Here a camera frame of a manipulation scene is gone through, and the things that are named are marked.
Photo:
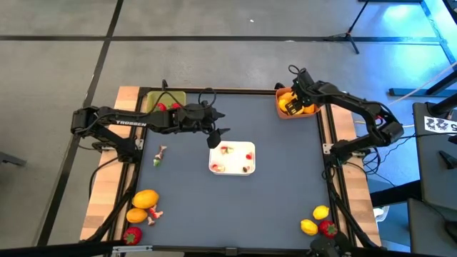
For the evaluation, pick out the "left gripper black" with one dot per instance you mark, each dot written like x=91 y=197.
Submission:
x=194 y=119

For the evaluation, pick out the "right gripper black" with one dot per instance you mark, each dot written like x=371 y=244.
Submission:
x=308 y=91

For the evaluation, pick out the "toy orange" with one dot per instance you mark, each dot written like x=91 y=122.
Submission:
x=136 y=215
x=285 y=96
x=310 y=109

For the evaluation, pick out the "green toy brussels sprout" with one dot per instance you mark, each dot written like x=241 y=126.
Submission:
x=221 y=168
x=229 y=151
x=156 y=163

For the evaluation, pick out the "yellow toy lemon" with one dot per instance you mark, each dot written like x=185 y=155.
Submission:
x=320 y=212
x=309 y=227
x=283 y=106

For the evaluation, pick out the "red toy strawberry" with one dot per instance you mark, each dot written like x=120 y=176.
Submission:
x=328 y=229
x=175 y=106
x=132 y=235
x=161 y=106

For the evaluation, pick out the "brown toy mushroom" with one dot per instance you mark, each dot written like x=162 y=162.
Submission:
x=245 y=169
x=159 y=155

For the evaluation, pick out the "large yellow toy fruit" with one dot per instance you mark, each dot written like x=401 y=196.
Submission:
x=145 y=198

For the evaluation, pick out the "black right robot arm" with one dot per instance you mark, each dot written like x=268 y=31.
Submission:
x=357 y=103

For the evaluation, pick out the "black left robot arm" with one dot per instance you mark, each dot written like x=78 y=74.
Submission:
x=107 y=118

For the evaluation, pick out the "orange plastic basket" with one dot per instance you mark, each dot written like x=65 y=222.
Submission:
x=285 y=116

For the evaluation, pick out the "white plastic basket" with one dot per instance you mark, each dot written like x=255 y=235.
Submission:
x=235 y=160

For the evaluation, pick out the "yellow-green plastic basket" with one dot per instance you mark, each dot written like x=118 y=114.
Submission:
x=168 y=95

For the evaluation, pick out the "white toy mushroom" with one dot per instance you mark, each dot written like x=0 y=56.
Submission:
x=163 y=147

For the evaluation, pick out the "black tripod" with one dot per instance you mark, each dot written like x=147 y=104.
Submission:
x=348 y=35

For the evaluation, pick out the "white printed paper tag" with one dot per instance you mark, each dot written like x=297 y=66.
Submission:
x=441 y=125

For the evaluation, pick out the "small white object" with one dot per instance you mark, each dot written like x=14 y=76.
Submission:
x=380 y=213

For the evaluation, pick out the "grey desk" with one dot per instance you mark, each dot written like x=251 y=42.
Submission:
x=433 y=167

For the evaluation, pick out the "black desk object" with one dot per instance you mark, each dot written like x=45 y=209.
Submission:
x=448 y=159

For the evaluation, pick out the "grey cabinet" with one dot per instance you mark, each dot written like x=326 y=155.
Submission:
x=432 y=228

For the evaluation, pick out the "dark grey floor object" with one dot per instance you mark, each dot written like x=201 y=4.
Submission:
x=10 y=159

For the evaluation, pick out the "black aluminium rig frame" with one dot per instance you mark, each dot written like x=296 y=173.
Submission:
x=232 y=91

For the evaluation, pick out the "black stand frame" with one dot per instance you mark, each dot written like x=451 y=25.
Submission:
x=403 y=91

